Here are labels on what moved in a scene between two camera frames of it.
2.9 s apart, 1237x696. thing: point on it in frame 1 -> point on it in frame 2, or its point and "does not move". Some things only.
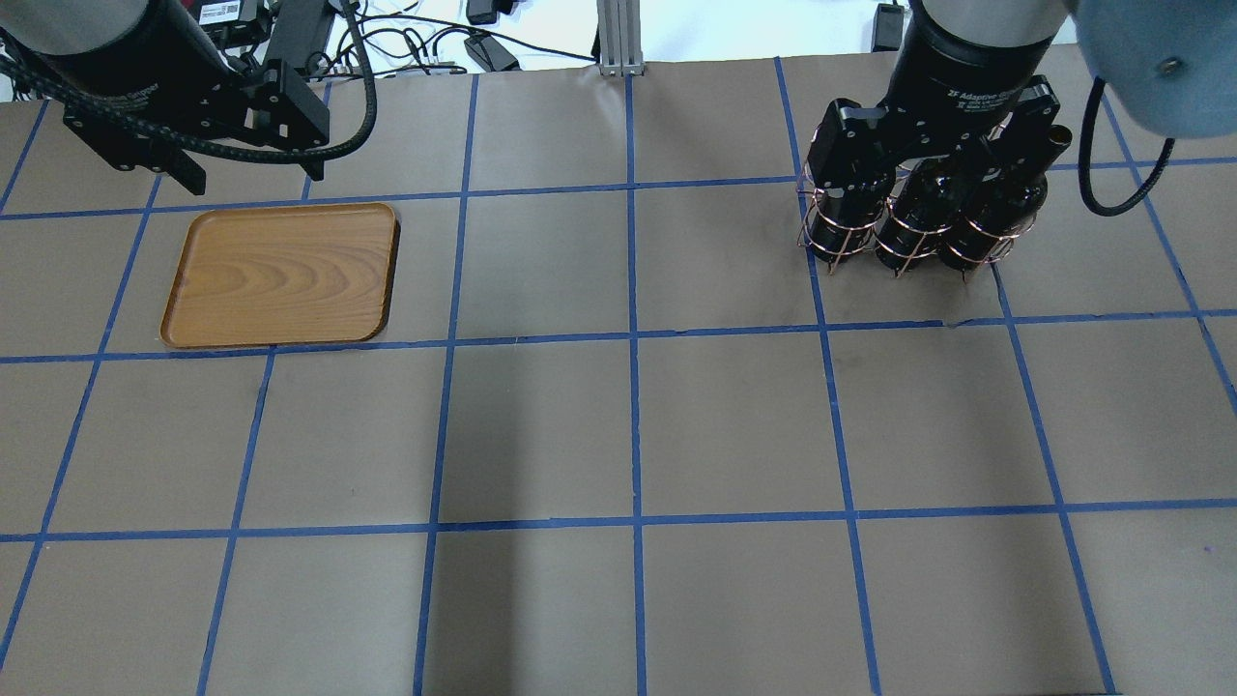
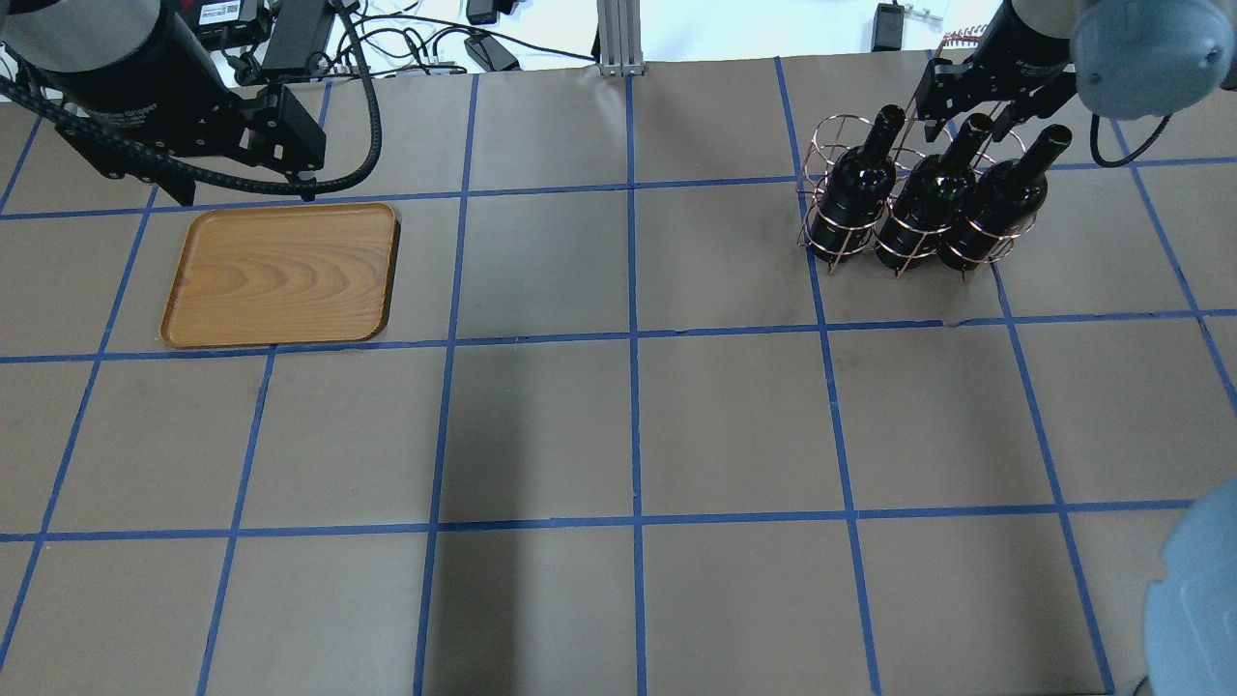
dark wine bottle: x=840 y=225 does not move
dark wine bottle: x=928 y=201 does not move
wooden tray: x=282 y=275 does not move
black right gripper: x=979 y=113 -> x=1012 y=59
